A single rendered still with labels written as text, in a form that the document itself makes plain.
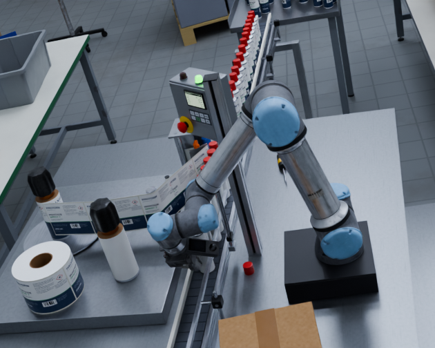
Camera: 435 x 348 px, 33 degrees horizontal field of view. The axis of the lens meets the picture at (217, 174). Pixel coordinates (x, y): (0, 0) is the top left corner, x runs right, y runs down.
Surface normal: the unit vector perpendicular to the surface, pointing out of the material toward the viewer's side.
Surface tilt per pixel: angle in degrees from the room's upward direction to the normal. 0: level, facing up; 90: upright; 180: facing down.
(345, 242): 95
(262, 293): 0
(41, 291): 90
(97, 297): 0
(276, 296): 0
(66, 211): 90
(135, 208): 90
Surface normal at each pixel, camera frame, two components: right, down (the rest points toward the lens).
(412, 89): -0.22, -0.82
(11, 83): 0.01, 0.61
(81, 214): -0.25, 0.57
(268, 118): -0.04, 0.40
